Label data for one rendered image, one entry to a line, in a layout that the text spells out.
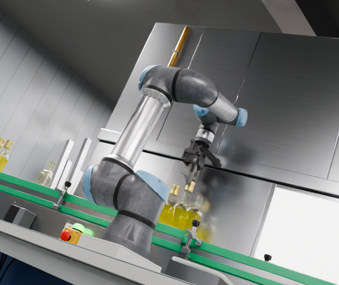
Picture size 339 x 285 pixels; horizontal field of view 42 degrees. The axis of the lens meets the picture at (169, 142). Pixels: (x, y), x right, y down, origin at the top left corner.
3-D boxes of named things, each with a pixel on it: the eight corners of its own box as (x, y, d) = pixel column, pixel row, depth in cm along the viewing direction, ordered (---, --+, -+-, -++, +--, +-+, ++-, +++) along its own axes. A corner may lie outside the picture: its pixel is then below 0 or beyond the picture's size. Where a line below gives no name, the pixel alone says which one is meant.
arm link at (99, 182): (111, 202, 125) (185, 60, 148) (71, 189, 131) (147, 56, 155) (127, 219, 134) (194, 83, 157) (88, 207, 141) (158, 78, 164)
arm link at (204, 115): (220, 99, 181) (226, 112, 190) (196, 95, 186) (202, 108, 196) (214, 115, 179) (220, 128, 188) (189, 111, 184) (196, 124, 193)
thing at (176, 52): (141, 139, 223) (191, 27, 247) (139, 136, 220) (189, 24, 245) (136, 137, 224) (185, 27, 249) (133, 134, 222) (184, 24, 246)
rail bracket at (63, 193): (60, 213, 183) (74, 184, 188) (50, 207, 177) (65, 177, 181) (52, 210, 185) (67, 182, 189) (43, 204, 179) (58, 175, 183)
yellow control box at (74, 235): (80, 254, 169) (88, 236, 172) (70, 249, 163) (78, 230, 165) (65, 249, 172) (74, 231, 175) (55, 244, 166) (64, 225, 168)
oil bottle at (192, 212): (185, 262, 174) (204, 211, 181) (181, 258, 169) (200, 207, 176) (172, 257, 176) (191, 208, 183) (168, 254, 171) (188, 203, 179)
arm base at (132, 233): (121, 245, 113) (137, 210, 117) (88, 236, 124) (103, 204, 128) (158, 266, 123) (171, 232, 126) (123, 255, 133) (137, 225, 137)
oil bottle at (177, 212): (172, 257, 176) (191, 207, 183) (168, 253, 171) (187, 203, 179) (160, 253, 179) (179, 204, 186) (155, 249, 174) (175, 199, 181)
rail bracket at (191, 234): (196, 261, 165) (207, 230, 169) (183, 250, 151) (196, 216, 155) (189, 259, 166) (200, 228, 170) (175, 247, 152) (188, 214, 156)
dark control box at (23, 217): (27, 234, 181) (37, 215, 184) (15, 228, 175) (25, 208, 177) (12, 228, 185) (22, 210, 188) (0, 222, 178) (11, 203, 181)
